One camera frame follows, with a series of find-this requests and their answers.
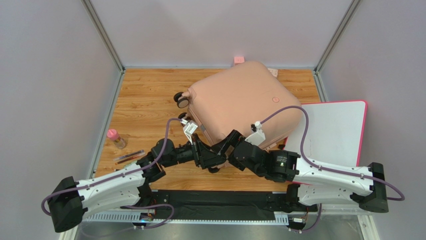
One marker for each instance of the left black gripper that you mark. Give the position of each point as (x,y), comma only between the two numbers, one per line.
(204,155)

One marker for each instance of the pink suitcase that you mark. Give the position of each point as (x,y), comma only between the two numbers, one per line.
(246,98)

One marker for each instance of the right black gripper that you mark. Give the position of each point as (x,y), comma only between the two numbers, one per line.
(235,140)

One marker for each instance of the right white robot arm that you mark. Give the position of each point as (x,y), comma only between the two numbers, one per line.
(312,182)

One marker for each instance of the white board pink edge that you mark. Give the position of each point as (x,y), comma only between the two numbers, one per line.
(332,133)

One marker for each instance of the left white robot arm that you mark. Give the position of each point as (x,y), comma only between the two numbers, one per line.
(72,201)

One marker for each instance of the pink capped bottle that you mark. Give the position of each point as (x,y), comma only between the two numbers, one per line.
(115,137)

